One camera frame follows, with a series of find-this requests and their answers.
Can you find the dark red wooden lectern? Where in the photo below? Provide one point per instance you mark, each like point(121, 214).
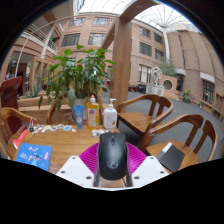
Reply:
point(10, 93)

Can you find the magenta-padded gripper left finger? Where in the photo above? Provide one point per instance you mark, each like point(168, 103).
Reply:
point(75, 170)

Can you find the red paper bag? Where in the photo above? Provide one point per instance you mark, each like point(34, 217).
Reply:
point(20, 139)

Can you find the wooden pergola post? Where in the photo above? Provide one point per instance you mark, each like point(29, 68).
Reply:
point(120, 60)

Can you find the yellow liquid soap bottle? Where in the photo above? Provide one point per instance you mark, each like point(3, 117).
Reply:
point(92, 115)

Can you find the white outdoor sculpture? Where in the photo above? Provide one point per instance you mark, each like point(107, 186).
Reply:
point(156, 74)

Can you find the white pump bottle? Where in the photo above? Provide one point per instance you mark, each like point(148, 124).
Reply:
point(110, 118)

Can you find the white box unit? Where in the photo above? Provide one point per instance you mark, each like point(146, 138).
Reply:
point(155, 90)

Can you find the blue squeeze tube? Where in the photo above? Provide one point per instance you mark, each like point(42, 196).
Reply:
point(78, 116)

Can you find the black computer mouse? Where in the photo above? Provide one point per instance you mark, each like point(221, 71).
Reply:
point(112, 156)

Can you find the black notebook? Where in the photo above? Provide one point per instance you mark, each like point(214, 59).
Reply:
point(171, 158)

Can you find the blue cartoon-print mouse pad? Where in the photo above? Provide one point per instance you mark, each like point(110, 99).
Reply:
point(33, 156)

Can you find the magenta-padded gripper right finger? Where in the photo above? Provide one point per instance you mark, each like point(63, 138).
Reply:
point(150, 170)

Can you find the yellow flowering plant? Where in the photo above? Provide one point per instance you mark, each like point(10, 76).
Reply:
point(186, 96)

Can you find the wooden armchair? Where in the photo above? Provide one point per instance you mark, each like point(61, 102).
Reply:
point(133, 120)
point(50, 113)
point(13, 113)
point(196, 120)

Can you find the row of small stickers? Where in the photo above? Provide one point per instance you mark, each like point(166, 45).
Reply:
point(56, 127)

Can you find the small white packet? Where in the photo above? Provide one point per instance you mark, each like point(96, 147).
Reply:
point(99, 132)

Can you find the green potted plant, white pot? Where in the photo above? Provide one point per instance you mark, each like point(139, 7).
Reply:
point(80, 73)

